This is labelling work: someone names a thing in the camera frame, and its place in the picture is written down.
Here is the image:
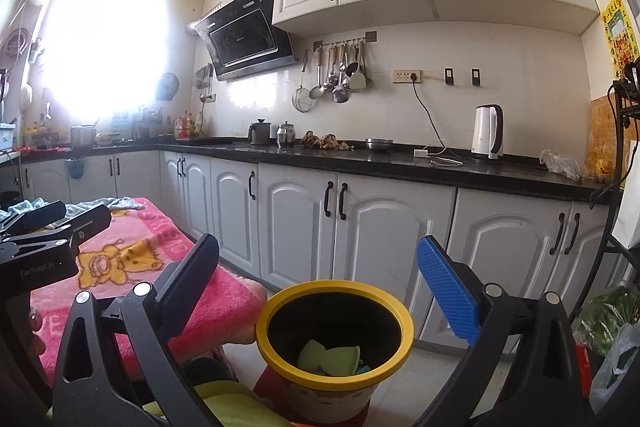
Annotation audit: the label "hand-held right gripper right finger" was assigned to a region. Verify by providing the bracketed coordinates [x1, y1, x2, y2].
[416, 235, 583, 427]

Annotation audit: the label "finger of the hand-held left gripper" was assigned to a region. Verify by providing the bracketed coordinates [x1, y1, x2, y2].
[0, 201, 67, 238]
[10, 204, 112, 258]

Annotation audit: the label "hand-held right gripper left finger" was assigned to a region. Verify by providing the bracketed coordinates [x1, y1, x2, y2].
[52, 234, 221, 427]

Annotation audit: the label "yellow-rimmed trash bin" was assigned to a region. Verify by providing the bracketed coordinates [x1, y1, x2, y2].
[255, 279, 416, 425]

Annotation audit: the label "pink printed blanket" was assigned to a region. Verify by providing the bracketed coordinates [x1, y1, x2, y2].
[27, 197, 268, 383]

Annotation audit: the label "light blue cloth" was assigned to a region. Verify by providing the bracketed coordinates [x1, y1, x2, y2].
[0, 196, 146, 220]

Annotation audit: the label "white base cabinets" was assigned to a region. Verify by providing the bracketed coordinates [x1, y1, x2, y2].
[20, 147, 626, 353]

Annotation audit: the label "steel stock pot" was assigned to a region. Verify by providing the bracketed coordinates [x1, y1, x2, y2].
[70, 125, 97, 148]

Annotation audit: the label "green sponge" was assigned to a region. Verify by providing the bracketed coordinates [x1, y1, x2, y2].
[298, 339, 327, 375]
[320, 344, 361, 378]

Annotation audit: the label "yellow-green pants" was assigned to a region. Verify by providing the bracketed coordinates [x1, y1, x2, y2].
[145, 379, 291, 427]

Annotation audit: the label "group of seasoning bottles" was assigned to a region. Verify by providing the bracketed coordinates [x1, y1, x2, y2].
[174, 111, 206, 140]

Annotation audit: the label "black kitchen countertop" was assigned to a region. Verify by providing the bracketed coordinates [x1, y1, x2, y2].
[15, 137, 623, 205]

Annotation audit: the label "white electric kettle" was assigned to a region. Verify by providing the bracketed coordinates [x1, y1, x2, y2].
[471, 104, 504, 160]

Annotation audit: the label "black lidded pot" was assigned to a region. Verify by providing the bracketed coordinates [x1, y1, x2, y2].
[248, 119, 272, 146]

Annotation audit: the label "red plastic bag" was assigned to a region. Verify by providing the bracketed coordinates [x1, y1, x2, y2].
[575, 344, 594, 390]

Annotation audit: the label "clear plastic bag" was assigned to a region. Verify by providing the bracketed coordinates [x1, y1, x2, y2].
[540, 149, 586, 182]

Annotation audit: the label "bag of green vegetables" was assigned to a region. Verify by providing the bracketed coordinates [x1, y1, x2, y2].
[580, 287, 640, 355]

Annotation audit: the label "bright window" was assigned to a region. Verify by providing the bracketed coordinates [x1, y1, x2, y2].
[75, 0, 168, 118]

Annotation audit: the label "pile of ginger roots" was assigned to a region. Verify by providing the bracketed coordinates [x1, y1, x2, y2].
[300, 131, 355, 152]

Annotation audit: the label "white plastic bag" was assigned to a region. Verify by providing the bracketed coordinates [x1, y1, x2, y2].
[590, 322, 640, 413]

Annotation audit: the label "white paper bag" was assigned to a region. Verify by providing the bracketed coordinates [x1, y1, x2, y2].
[611, 194, 640, 250]

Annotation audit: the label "row of hanging kitchen utensils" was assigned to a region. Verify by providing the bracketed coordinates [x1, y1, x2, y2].
[314, 39, 373, 104]

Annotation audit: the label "black range hood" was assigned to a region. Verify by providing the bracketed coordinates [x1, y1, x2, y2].
[189, 0, 301, 82]

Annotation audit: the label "black metal rack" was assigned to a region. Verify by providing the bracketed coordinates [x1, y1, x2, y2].
[590, 57, 640, 258]

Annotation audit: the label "white charger cable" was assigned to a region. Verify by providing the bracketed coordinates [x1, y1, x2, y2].
[425, 139, 465, 166]

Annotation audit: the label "small wall fan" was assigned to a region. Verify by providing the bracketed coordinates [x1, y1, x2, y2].
[155, 73, 180, 102]

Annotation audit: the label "coiled hose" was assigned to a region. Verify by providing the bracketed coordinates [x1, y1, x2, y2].
[0, 27, 31, 58]

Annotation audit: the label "black power cable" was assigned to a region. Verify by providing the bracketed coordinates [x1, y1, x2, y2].
[411, 79, 448, 152]

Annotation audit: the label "hanging wire strainer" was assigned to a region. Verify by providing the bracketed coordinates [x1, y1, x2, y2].
[291, 52, 312, 112]

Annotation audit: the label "orange cork wall panel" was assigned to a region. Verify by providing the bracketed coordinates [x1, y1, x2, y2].
[586, 99, 626, 185]

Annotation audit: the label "yellow wall poster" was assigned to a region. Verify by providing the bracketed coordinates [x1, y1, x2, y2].
[601, 0, 640, 80]

